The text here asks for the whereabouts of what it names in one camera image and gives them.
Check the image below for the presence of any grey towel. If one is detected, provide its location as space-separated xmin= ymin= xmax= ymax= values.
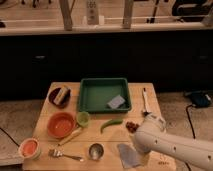
xmin=117 ymin=143 xmax=141 ymax=169

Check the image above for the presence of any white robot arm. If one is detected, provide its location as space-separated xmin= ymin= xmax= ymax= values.
xmin=133 ymin=113 xmax=213 ymax=171

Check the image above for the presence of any red bowl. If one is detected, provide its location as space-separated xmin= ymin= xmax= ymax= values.
xmin=47 ymin=112 xmax=76 ymax=139

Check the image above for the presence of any bunch of red grapes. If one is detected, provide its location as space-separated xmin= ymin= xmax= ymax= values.
xmin=126 ymin=122 xmax=139 ymax=133

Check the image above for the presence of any green chili pepper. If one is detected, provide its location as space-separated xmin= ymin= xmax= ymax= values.
xmin=100 ymin=119 xmax=123 ymax=134

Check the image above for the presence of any small metal cup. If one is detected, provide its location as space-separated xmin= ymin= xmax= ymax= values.
xmin=89 ymin=143 xmax=104 ymax=160

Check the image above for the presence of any grey sponge in tray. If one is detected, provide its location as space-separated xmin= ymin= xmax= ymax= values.
xmin=107 ymin=95 xmax=125 ymax=109

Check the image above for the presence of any green measuring scoop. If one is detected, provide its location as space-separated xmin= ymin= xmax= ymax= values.
xmin=58 ymin=111 xmax=90 ymax=146

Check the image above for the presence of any dark device on floor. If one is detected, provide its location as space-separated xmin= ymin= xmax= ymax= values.
xmin=186 ymin=91 xmax=211 ymax=108

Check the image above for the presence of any green plastic tray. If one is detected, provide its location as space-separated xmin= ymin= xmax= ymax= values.
xmin=78 ymin=78 xmax=132 ymax=113

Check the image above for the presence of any tan sponge block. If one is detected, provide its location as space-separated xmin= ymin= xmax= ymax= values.
xmin=54 ymin=87 xmax=69 ymax=104

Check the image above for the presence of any orange cup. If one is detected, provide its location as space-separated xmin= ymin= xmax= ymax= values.
xmin=18 ymin=138 xmax=41 ymax=160

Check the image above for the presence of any black cable right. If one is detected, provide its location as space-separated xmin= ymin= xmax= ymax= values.
xmin=185 ymin=103 xmax=198 ymax=140

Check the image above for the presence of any black cable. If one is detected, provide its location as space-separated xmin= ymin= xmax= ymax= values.
xmin=0 ymin=127 xmax=21 ymax=148
xmin=185 ymin=103 xmax=198 ymax=140

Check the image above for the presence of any black cable left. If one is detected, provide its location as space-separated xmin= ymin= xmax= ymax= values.
xmin=0 ymin=127 xmax=21 ymax=148

